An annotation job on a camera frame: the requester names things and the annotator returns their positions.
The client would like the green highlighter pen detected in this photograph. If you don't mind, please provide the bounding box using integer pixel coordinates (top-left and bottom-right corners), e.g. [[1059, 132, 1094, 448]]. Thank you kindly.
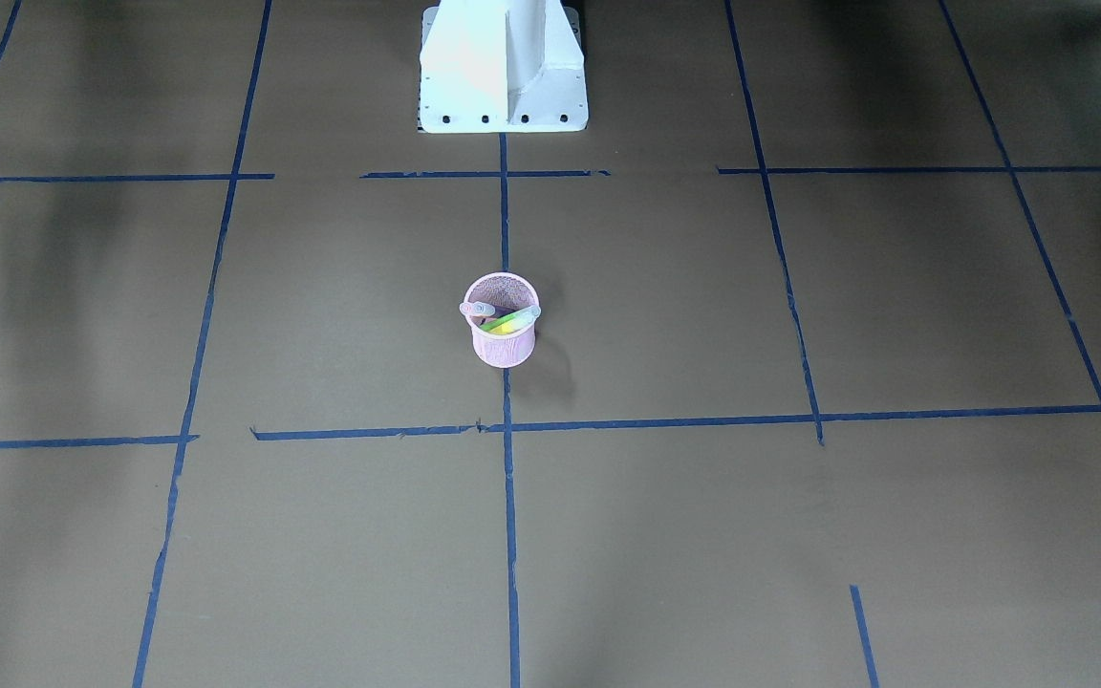
[[480, 306, 541, 332]]

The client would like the yellow highlighter pen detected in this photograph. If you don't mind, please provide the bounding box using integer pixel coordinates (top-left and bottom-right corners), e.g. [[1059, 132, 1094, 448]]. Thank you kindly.
[[484, 317, 534, 335]]

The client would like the purple highlighter pen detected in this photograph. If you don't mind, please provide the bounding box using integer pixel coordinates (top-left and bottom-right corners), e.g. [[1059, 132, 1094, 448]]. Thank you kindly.
[[459, 301, 499, 319]]

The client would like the pink mesh pen holder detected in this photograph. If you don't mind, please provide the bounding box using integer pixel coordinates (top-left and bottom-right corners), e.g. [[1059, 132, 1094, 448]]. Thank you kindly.
[[459, 271, 541, 369]]

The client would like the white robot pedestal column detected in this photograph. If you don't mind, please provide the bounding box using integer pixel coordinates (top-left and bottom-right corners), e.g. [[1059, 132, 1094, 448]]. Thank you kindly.
[[417, 1, 590, 135]]

